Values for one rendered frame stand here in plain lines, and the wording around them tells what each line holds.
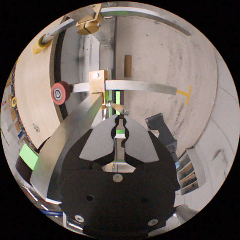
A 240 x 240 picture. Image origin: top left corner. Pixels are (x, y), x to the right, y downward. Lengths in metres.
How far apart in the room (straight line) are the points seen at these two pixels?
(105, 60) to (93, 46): 0.18
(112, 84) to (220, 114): 2.65
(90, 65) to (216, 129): 2.83
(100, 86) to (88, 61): 0.32
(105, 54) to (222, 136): 2.73
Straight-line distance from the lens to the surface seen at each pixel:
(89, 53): 0.56
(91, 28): 0.22
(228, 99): 2.68
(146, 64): 1.17
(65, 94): 0.28
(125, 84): 0.26
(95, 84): 0.26
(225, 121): 2.62
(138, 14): 0.26
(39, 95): 0.41
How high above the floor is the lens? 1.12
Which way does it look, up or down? 56 degrees down
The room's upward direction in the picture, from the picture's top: 177 degrees counter-clockwise
